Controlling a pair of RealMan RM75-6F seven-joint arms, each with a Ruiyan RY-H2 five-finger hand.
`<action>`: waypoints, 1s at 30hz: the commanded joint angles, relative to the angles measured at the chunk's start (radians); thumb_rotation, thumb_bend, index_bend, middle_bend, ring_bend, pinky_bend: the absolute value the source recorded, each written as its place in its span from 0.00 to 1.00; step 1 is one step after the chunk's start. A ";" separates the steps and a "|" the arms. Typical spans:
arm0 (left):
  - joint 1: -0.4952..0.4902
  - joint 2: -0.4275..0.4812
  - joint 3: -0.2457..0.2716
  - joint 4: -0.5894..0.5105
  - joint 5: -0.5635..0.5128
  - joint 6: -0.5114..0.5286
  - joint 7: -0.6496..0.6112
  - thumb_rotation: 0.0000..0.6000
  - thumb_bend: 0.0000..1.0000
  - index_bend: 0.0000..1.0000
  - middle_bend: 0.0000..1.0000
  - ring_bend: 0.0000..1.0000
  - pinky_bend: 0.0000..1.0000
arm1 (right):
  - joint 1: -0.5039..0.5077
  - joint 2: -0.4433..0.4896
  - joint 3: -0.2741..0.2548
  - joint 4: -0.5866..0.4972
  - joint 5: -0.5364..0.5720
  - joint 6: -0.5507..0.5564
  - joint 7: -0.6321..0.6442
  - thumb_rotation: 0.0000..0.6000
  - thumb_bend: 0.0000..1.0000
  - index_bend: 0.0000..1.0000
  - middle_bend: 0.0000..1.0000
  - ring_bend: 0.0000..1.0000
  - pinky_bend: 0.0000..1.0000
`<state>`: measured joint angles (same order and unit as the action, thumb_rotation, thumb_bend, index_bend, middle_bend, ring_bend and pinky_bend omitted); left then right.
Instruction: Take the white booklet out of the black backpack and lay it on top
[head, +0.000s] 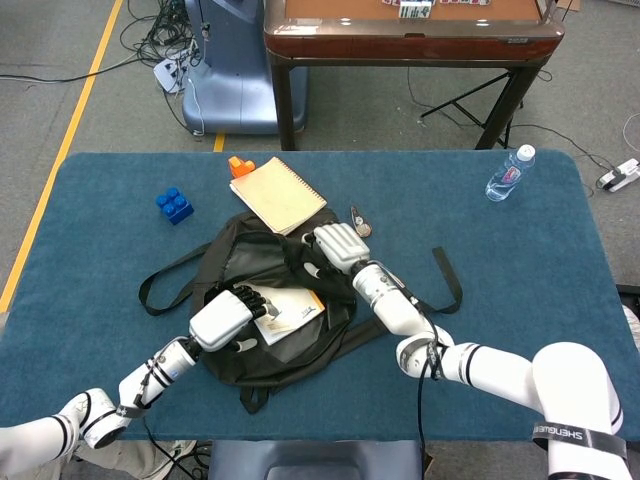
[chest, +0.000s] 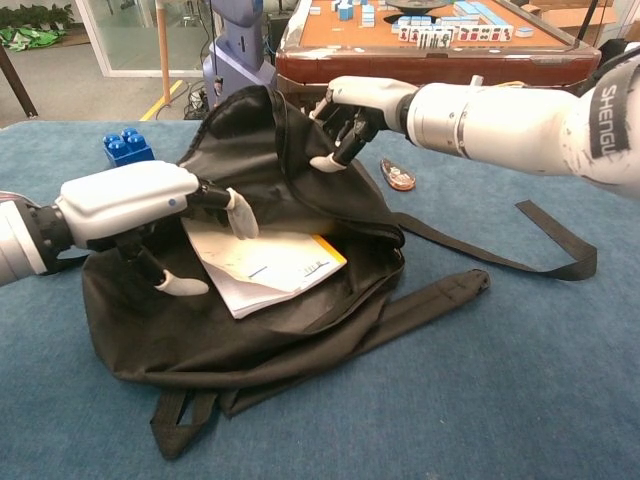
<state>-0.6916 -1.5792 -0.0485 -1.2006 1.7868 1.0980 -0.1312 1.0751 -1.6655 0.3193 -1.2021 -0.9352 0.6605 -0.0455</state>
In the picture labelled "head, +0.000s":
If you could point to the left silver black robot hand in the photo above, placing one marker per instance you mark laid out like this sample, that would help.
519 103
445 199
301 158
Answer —
217 320

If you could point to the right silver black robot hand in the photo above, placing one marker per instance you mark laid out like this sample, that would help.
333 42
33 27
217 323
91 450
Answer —
342 245

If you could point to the white booklet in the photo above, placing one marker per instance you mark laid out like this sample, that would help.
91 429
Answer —
295 312

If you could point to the black fabric backpack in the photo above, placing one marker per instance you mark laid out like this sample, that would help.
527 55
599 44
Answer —
300 360

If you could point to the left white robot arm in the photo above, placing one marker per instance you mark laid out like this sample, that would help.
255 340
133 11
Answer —
150 375

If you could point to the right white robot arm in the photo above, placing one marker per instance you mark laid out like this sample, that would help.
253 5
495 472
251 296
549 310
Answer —
500 370

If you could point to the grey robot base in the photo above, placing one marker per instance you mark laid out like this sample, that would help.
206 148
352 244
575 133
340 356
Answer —
310 460

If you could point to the beige spiral notebook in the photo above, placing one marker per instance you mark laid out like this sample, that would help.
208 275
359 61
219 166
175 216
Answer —
277 195

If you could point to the blue building block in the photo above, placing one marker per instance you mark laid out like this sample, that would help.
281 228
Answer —
174 205

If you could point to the orange building block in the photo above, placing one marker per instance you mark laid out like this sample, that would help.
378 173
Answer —
239 167

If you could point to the blue felt table cloth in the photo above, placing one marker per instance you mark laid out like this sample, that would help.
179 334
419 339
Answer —
500 280

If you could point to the clear plastic water bottle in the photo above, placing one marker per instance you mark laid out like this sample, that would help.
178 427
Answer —
505 177

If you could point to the brown mahjong table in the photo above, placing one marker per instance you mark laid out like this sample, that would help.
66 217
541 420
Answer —
400 42

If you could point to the white power strip with plugs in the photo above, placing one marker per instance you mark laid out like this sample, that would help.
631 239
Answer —
167 72

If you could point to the standing mahjong tile row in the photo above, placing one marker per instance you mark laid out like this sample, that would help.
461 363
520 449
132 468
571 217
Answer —
415 10

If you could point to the blue-grey machine pedestal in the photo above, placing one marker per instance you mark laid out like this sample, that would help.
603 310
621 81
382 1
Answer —
235 75

